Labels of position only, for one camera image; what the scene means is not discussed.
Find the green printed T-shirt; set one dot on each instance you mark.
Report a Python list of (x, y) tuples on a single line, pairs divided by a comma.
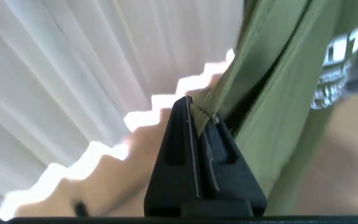
[(284, 109)]

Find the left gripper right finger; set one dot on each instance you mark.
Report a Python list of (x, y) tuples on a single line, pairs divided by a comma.
[(232, 180)]

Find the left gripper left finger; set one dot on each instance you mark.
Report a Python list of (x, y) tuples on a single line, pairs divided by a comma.
[(172, 180)]

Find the beige curtain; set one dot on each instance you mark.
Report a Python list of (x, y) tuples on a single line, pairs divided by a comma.
[(73, 62)]

